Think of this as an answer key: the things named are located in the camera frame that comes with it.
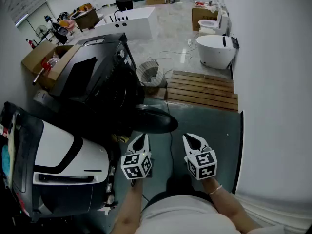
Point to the white counter block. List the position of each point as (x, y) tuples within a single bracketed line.
[(139, 23)]

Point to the wooden slat mat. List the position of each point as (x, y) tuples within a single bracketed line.
[(202, 91)]

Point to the small white box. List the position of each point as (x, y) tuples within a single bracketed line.
[(41, 96)]

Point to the round white smart toilet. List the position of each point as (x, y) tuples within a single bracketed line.
[(214, 52)]

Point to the person's black trousers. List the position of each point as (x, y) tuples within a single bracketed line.
[(180, 186)]

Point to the metal rod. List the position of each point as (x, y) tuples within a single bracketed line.
[(38, 77)]

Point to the person's left forearm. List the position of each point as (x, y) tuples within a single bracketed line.
[(130, 208)]

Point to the person's right forearm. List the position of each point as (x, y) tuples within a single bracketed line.
[(229, 208)]

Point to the silver control knob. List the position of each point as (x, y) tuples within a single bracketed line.
[(121, 53)]

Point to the open cardboard box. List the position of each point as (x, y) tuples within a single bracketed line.
[(36, 55)]

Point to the standing fan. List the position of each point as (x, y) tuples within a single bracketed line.
[(41, 30)]

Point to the white and black appliance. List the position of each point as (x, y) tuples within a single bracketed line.
[(73, 160)]

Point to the cardboard box with clutter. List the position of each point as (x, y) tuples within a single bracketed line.
[(200, 16)]

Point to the person's white shirt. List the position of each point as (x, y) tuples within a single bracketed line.
[(185, 216)]

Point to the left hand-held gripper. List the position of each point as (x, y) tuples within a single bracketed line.
[(135, 166)]

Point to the red plastic item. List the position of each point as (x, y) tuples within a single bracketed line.
[(45, 64)]

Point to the woven basket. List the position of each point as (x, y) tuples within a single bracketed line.
[(150, 75)]

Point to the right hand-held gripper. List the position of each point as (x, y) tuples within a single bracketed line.
[(202, 166)]

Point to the large black appliance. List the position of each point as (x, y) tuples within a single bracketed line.
[(80, 77)]

